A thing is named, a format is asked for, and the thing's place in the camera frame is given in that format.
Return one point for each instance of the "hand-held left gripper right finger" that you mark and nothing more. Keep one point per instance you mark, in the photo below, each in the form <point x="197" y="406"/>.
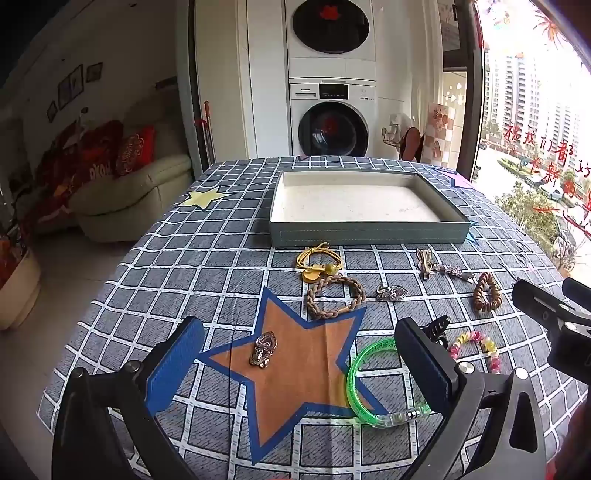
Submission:
<point x="425" y="364"/>

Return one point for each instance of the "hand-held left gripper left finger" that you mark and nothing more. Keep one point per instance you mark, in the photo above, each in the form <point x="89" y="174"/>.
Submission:
<point x="175" y="364"/>

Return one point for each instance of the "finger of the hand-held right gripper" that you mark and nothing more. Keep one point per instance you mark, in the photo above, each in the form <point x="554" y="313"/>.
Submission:
<point x="535" y="300"/>
<point x="577" y="290"/>

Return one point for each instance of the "green translucent bangle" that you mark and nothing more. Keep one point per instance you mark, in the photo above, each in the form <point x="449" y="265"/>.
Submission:
<point x="353" y="387"/>

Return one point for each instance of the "grey tray with white lining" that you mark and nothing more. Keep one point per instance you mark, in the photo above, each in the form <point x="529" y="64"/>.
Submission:
<point x="360" y="203"/>

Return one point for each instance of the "black claw hair clip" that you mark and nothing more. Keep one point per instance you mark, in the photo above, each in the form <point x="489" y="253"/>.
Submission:
<point x="438" y="326"/>

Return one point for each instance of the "silver heart hair clip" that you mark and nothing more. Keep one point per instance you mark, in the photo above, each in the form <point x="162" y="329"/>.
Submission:
<point x="392" y="292"/>

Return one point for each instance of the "silver crystal hair clip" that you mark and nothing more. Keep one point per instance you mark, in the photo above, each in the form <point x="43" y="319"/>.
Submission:
<point x="455" y="271"/>

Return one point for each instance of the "grey checked tablecloth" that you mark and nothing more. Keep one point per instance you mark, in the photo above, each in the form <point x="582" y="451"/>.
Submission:
<point x="194" y="277"/>

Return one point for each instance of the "silver heart brooch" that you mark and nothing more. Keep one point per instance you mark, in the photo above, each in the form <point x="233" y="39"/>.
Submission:
<point x="264" y="348"/>

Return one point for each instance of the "cream sofa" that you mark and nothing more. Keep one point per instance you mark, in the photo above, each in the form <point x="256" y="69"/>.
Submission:
<point x="138" y="203"/>

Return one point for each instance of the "white planter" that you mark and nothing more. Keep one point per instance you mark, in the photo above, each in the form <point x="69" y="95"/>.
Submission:
<point x="21" y="295"/>

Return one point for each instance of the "pink patterned box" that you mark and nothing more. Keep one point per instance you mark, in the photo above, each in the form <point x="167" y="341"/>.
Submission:
<point x="439" y="134"/>

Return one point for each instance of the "brown round ornament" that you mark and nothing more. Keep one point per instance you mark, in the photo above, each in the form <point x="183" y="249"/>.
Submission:
<point x="411" y="145"/>

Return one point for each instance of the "red patterned cushion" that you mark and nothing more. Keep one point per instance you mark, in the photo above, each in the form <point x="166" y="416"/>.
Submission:
<point x="135" y="150"/>

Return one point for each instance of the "red blanket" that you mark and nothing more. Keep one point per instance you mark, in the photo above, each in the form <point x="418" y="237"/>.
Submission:
<point x="69" y="170"/>

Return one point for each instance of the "white ornament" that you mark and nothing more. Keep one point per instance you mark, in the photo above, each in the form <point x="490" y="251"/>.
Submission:
<point x="395" y="129"/>

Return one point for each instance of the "white dryer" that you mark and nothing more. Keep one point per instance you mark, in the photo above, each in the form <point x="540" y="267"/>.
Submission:
<point x="330" y="27"/>

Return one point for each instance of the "small picture frame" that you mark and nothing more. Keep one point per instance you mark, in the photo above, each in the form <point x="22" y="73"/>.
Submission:
<point x="93" y="71"/>
<point x="51" y="110"/>

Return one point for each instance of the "large picture frame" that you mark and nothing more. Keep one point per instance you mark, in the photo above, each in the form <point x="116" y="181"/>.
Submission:
<point x="70" y="86"/>

